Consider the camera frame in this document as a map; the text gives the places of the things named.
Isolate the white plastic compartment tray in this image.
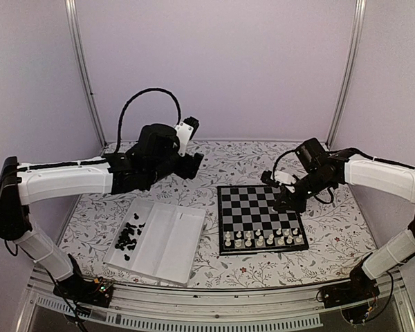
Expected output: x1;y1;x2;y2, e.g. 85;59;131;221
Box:
103;199;206;286

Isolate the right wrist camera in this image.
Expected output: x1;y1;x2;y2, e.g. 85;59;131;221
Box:
261;170;297;193

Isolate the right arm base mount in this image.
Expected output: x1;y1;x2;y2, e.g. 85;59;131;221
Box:
317;281;380;324

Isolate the front aluminium rail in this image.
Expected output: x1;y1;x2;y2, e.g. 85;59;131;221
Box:
16;268;415;331

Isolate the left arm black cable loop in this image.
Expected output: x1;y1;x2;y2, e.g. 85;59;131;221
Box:
116;88;183;153

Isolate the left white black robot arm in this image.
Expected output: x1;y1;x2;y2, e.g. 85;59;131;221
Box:
0;118;203;300

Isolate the pile of black chess pieces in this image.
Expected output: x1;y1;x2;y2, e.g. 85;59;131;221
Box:
115;212;146;261

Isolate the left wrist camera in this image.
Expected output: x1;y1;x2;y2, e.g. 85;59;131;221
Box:
174;117;199;157

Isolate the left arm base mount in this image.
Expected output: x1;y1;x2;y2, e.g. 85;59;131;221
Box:
53;275;113;308

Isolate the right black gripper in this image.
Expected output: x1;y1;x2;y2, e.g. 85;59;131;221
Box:
273;169;333;214

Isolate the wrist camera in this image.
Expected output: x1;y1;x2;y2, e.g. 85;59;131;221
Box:
174;117;199;157
261;170;297;193

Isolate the white chess king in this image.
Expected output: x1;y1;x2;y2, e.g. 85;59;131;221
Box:
256;235;265;248

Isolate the floral patterned table mat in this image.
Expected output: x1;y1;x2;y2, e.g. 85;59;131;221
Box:
59;141;376;288

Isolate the black silver chess board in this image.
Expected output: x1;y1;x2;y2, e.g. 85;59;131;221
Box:
217;185;309;256

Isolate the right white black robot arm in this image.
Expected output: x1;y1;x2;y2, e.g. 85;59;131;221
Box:
261;138;415;302

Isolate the left aluminium frame post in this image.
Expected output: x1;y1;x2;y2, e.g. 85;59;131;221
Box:
64;0;107;148

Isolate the aluminium frame post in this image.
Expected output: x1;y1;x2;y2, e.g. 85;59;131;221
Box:
64;0;107;148
326;0;367;147

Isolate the right aluminium frame post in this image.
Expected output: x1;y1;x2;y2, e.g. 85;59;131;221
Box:
326;0;367;147

